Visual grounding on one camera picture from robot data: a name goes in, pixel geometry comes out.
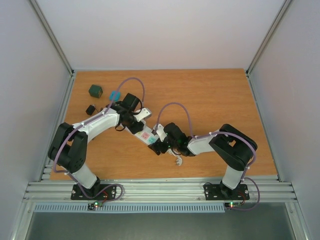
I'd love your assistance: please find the white power strip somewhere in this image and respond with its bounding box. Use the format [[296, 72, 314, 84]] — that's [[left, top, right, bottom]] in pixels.
[[125, 120, 159, 146]]

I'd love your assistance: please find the light blue adapter plug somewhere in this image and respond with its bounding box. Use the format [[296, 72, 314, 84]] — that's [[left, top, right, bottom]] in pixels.
[[108, 90, 121, 101]]

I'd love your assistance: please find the black adapter with thin cable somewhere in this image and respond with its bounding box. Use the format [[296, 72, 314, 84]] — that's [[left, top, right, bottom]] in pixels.
[[85, 104, 103, 116]]

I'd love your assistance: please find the dark green cube plug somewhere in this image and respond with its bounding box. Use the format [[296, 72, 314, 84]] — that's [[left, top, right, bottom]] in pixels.
[[88, 84, 103, 99]]

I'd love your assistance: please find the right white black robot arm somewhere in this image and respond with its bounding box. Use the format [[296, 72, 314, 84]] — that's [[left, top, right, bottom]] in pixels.
[[148, 122, 258, 200]]

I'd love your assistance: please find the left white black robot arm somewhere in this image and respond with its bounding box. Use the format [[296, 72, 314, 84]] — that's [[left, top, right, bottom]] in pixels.
[[47, 93, 144, 199]]

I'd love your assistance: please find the right controller board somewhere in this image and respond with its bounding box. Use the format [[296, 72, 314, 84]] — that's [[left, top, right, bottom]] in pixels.
[[224, 201, 242, 210]]

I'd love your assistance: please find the controller board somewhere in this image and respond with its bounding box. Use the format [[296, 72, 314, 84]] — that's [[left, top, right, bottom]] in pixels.
[[87, 202, 103, 211], [224, 201, 242, 210]]

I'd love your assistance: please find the left controller board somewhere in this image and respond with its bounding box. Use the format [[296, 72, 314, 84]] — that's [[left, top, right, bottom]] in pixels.
[[87, 202, 103, 211]]

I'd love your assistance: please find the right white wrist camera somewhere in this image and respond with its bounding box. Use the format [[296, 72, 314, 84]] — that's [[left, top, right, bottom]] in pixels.
[[151, 123, 167, 142]]

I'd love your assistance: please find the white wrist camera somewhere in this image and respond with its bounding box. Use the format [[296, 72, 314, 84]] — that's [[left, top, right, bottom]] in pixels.
[[134, 107, 152, 122], [151, 123, 167, 142]]

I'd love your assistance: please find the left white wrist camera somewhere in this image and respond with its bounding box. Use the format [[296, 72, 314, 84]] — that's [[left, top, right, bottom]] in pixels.
[[134, 107, 152, 122]]

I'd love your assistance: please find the white coiled power cord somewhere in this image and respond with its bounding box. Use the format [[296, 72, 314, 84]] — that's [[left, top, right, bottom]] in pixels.
[[167, 148, 184, 167]]

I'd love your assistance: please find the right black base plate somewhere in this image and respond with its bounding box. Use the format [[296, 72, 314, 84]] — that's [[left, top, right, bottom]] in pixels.
[[203, 182, 250, 201]]

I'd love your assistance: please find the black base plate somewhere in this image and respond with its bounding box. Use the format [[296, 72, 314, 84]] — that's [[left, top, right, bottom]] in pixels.
[[70, 184, 119, 201], [203, 182, 250, 201]]

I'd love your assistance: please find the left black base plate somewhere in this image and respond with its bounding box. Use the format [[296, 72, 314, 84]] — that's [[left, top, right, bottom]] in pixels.
[[70, 184, 119, 201]]

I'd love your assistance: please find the aluminium mounting rail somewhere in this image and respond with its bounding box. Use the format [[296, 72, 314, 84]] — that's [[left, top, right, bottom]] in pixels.
[[22, 175, 297, 203]]

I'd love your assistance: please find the grey slotted cable duct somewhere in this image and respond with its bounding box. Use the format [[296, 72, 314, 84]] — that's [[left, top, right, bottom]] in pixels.
[[34, 202, 225, 214]]

